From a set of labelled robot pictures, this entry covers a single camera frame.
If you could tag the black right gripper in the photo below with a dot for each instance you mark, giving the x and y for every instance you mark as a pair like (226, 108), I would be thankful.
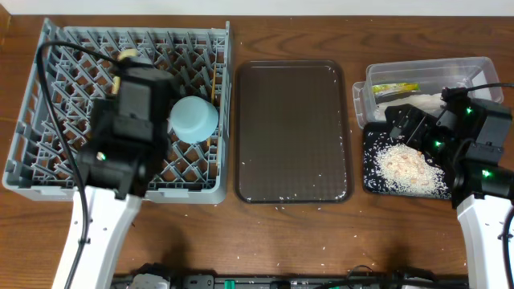
(424, 121)

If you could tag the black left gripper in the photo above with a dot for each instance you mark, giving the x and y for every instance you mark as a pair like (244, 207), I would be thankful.
(131, 64)

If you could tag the white paper napkin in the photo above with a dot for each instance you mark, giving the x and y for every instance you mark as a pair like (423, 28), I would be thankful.
(432, 104)

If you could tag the green snack wrapper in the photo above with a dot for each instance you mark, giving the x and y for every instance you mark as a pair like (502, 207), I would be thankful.
(382, 90)

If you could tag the pile of rice and peanuts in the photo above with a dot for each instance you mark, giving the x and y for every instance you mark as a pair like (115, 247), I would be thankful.
(405, 170)

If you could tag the light blue bowl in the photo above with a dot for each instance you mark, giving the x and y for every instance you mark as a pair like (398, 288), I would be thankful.
(193, 119)

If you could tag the yellow round plate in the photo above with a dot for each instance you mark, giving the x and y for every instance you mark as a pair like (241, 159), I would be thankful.
(121, 56)

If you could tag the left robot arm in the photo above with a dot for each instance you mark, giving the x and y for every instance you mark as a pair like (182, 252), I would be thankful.
(128, 145)

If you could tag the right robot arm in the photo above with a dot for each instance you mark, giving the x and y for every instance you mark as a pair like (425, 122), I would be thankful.
(467, 141)

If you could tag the clear plastic waste bin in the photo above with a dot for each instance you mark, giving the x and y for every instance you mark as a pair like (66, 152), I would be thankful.
(432, 76)

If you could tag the black food waste tray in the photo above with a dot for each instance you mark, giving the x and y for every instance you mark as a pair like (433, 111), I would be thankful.
(373, 180)

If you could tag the grey plastic dish rack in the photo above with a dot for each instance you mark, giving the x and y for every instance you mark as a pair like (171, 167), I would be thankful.
(36, 166)

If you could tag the dark brown serving tray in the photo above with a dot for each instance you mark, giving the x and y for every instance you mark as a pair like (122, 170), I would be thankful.
(292, 137)

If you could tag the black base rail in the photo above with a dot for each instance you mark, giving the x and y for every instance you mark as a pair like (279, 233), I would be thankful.
(361, 276)

